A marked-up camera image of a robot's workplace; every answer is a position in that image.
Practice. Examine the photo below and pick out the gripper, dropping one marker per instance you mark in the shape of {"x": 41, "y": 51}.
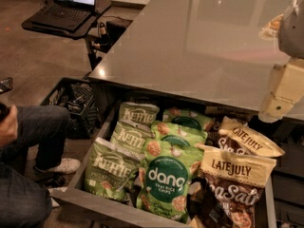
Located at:
{"x": 293, "y": 32}

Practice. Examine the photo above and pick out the black VR controller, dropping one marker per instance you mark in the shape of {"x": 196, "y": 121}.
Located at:
{"x": 6, "y": 85}

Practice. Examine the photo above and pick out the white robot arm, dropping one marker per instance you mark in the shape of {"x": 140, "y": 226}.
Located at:
{"x": 288, "y": 30}

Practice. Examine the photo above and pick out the rear brown Late July bag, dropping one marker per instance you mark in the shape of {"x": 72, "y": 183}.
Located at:
{"x": 234, "y": 136}

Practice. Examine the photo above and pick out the brown late july bag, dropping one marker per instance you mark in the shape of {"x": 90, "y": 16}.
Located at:
{"x": 235, "y": 184}
{"x": 234, "y": 136}

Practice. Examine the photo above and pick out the rear green Dang bag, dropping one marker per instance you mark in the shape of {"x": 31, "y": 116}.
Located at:
{"x": 188, "y": 117}

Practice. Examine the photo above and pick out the green dang bag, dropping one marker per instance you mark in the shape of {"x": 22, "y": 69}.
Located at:
{"x": 188, "y": 117}
{"x": 165, "y": 174}
{"x": 178, "y": 134}

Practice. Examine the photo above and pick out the middle green Dang bag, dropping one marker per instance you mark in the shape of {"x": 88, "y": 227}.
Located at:
{"x": 178, "y": 134}

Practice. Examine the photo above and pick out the front brown Late July bag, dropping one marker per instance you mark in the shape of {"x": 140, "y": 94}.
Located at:
{"x": 235, "y": 184}

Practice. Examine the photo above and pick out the rear green Kettle bag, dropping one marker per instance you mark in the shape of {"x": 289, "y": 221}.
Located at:
{"x": 144, "y": 114}

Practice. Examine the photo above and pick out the green kettle bag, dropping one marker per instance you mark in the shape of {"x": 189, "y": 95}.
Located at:
{"x": 144, "y": 114}
{"x": 130, "y": 136}
{"x": 110, "y": 171}

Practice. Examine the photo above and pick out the front green Dang bag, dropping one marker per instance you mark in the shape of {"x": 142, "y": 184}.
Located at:
{"x": 165, "y": 174}

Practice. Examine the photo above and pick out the middle green Kettle bag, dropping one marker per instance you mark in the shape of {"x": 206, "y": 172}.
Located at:
{"x": 130, "y": 136}

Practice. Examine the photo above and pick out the front green Kettle bag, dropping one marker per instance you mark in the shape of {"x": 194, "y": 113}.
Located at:
{"x": 110, "y": 171}

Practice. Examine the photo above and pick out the grey open top drawer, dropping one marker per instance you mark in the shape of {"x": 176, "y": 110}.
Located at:
{"x": 118, "y": 215}

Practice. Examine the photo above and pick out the person's hand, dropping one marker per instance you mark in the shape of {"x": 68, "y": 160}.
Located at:
{"x": 8, "y": 130}

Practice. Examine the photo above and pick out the lower grey drawers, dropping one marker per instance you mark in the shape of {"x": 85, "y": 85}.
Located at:
{"x": 288, "y": 177}

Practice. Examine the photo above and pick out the black laptop stand table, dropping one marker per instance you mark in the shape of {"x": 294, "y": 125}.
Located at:
{"x": 82, "y": 32}

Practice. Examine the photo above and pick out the black plastic crate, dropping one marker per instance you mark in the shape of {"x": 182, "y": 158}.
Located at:
{"x": 76, "y": 96}

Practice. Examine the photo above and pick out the black laptop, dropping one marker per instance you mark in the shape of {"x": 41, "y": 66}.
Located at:
{"x": 65, "y": 14}

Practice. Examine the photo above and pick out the white sneaker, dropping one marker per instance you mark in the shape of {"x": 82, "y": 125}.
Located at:
{"x": 66, "y": 167}

